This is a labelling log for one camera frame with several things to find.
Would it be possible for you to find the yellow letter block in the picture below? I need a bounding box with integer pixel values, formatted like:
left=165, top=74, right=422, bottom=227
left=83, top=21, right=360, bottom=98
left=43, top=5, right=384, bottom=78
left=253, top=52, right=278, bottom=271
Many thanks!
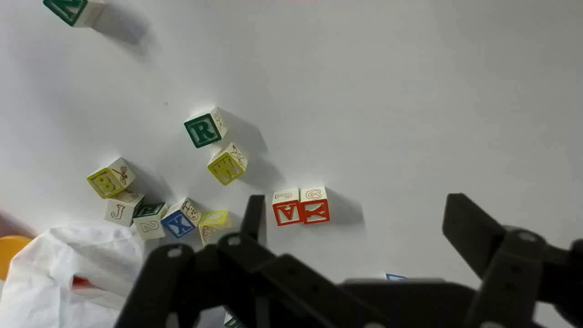
left=205, top=142, right=249, bottom=187
left=198, top=207, right=232, bottom=247
left=85, top=154, right=138, bottom=200

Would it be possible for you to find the red A letter block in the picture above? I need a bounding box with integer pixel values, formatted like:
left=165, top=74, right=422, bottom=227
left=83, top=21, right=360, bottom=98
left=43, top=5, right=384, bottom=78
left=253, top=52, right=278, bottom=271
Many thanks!
left=271, top=185, right=304, bottom=227

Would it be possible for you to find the white letter block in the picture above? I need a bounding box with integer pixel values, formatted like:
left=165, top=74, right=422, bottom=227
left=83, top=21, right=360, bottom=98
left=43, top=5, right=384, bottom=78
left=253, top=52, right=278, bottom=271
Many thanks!
left=103, top=189, right=145, bottom=227

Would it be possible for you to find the yellow wooden disc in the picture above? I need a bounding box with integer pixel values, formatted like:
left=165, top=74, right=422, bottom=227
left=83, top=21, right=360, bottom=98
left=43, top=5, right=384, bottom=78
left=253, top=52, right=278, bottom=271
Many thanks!
left=0, top=235, right=32, bottom=280

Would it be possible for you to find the white cloth bag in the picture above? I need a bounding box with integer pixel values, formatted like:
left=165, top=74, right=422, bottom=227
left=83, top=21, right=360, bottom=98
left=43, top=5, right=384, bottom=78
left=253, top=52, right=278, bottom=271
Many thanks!
left=0, top=222, right=147, bottom=328

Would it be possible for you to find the red K letter block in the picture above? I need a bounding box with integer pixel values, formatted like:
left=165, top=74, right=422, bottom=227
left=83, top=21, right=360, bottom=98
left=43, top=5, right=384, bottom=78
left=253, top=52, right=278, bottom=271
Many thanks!
left=298, top=184, right=331, bottom=225

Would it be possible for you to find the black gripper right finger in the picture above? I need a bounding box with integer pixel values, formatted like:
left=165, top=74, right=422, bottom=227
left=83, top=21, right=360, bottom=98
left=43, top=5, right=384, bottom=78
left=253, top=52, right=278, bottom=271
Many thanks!
left=440, top=191, right=583, bottom=328

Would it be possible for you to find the green R letter block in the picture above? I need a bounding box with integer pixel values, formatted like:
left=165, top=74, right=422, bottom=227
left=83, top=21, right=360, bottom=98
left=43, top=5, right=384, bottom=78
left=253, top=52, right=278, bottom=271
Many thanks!
left=181, top=105, right=229, bottom=149

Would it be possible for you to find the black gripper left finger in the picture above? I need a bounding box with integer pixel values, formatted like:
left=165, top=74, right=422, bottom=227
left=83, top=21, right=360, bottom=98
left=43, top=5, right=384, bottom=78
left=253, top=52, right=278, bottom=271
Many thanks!
left=114, top=193, right=389, bottom=328

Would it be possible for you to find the blue X letter block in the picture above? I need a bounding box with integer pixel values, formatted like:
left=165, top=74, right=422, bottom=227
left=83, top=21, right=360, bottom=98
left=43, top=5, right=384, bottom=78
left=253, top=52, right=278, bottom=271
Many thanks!
left=160, top=196, right=205, bottom=240

